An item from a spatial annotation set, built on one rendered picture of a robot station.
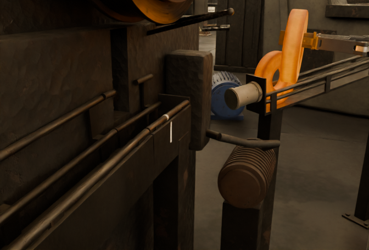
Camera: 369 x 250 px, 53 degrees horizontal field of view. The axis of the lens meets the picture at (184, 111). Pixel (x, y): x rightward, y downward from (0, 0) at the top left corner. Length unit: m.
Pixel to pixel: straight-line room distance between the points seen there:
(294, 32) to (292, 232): 1.07
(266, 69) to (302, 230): 0.85
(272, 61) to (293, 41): 0.30
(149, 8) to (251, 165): 0.51
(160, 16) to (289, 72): 0.30
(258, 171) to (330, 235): 0.81
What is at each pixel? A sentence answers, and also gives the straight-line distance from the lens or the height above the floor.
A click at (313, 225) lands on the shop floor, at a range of 1.74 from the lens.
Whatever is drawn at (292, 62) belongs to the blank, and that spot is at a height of 0.80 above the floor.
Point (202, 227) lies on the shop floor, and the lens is 1.63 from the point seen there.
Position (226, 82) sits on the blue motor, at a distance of 2.73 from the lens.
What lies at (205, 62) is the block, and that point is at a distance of 0.85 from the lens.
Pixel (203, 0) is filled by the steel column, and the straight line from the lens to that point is 9.53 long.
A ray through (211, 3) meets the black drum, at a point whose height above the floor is 0.77.
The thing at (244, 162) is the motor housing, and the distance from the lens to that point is 0.94.
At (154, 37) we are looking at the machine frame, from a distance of 0.83.
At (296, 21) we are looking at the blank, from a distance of 0.78.
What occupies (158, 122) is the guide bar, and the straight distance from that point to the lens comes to 0.65.
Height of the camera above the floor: 0.92
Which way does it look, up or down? 17 degrees down
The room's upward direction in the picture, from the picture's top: 1 degrees clockwise
